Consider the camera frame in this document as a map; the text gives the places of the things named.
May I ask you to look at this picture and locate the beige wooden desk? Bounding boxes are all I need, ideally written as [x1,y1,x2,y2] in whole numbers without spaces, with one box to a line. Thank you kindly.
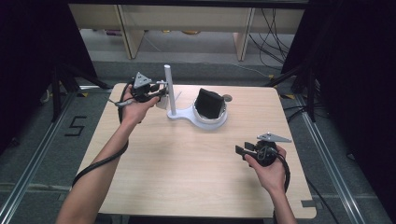
[68,3,306,63]

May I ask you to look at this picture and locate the person's right hand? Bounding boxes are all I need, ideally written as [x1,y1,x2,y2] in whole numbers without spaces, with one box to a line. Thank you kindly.
[244,145,288,196]

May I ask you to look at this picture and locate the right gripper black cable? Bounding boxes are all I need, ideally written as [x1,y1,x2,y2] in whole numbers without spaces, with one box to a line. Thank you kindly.
[258,146,292,224]

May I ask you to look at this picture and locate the person's left hand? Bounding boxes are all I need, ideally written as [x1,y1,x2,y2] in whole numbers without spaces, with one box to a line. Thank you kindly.
[120,93,161,126]

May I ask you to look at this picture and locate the black hanging cables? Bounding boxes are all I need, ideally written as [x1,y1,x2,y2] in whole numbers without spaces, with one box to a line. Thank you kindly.
[247,7,296,70]

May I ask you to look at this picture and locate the black curtain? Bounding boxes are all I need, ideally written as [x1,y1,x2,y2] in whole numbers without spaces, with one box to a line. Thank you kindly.
[280,0,396,216]
[0,0,98,155]

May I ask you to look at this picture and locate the aluminium floor rail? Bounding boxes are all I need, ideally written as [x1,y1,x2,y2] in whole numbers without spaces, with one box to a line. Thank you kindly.
[0,90,78,224]
[294,92,368,224]

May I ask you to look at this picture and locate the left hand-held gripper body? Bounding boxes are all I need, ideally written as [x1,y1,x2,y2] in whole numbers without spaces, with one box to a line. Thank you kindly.
[130,71,158,104]

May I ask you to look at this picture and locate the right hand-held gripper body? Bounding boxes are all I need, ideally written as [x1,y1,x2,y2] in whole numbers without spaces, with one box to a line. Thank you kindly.
[253,133,293,168]

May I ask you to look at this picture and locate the white key stand with pole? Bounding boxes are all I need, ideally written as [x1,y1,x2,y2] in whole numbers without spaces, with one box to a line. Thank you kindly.
[156,63,229,132]

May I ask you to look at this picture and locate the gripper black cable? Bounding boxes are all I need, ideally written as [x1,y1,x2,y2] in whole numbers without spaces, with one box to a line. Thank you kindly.
[258,146,292,224]
[71,81,135,188]

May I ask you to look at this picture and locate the black metal stand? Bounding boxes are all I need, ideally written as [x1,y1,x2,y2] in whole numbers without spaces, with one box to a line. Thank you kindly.
[50,60,114,123]
[263,60,319,123]

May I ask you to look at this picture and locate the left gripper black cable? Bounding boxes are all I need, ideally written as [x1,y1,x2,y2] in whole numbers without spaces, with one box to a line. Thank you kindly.
[71,81,135,188]

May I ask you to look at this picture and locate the black leather wallet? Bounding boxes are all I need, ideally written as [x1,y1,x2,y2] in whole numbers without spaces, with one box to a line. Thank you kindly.
[194,88,226,120]

